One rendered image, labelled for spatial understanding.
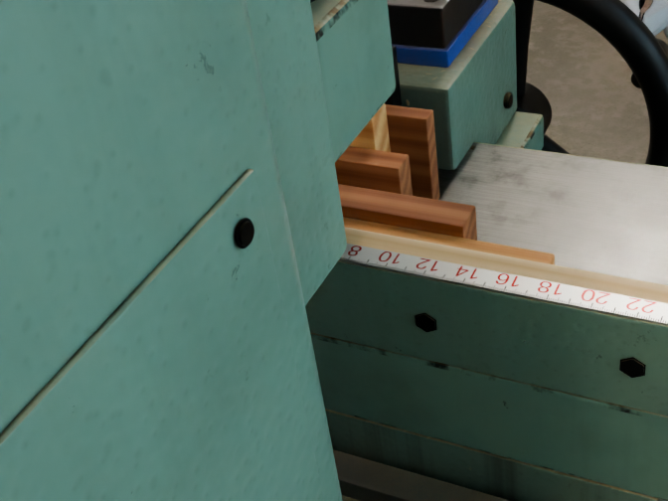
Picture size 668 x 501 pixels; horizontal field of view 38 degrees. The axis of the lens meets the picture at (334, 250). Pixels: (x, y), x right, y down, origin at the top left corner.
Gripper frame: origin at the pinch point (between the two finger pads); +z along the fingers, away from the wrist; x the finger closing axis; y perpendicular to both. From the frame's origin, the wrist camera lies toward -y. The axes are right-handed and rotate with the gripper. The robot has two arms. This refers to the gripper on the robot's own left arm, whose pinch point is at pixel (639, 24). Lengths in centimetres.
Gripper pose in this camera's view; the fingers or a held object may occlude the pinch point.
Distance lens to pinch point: 87.4
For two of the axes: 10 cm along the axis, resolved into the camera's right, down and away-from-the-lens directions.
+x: -8.9, -2.4, 3.8
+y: 2.7, 4.0, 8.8
